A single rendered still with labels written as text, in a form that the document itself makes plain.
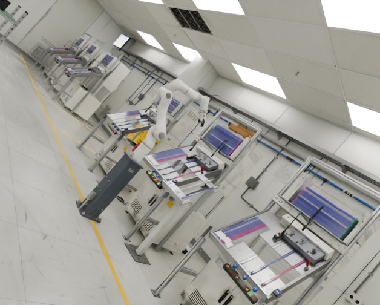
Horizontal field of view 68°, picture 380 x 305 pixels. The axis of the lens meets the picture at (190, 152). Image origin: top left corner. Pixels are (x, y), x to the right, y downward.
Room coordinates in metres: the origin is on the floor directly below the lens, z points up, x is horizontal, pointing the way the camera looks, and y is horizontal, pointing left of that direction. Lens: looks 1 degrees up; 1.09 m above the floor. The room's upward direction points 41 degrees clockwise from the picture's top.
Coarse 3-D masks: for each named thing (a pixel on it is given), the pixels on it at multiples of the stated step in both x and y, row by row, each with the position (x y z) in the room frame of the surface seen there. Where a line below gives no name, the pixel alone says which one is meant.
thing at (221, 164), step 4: (200, 148) 3.56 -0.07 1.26; (204, 148) 3.57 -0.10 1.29; (204, 152) 3.49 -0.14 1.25; (208, 152) 3.48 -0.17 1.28; (208, 156) 3.42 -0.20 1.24; (212, 156) 3.41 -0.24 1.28; (212, 160) 3.36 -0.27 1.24; (216, 160) 3.33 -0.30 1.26; (220, 160) 3.33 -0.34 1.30; (220, 164) 3.26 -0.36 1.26; (220, 168) 3.30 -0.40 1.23
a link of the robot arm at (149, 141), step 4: (152, 128) 2.81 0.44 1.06; (148, 132) 2.83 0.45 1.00; (152, 132) 2.78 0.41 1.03; (148, 136) 2.80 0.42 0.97; (152, 136) 2.83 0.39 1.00; (144, 140) 2.77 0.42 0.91; (148, 140) 2.76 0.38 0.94; (152, 140) 2.80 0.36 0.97; (144, 144) 2.76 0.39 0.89; (148, 144) 2.75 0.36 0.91; (152, 144) 2.77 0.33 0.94
